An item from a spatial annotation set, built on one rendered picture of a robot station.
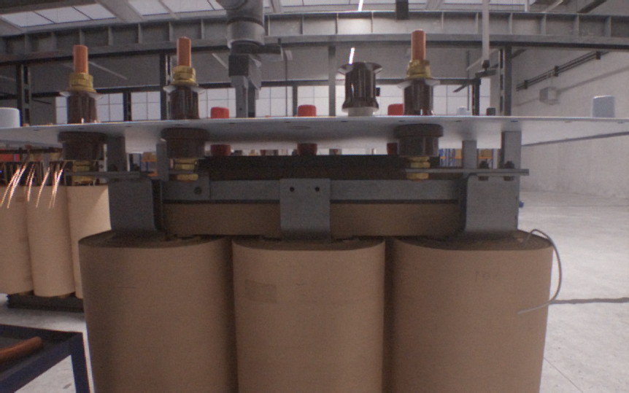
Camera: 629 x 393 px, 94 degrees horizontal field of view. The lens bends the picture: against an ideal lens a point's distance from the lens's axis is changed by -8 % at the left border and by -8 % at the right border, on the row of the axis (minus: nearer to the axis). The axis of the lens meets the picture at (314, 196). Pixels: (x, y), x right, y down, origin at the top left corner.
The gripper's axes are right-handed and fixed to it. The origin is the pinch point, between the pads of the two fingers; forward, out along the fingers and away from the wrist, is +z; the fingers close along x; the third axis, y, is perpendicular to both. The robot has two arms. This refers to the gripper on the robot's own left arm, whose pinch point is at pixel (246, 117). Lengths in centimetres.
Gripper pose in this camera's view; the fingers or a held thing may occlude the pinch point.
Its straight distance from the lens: 82.0
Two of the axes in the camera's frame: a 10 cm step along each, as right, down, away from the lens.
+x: -0.5, 0.8, -10.0
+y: -10.0, 0.0, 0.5
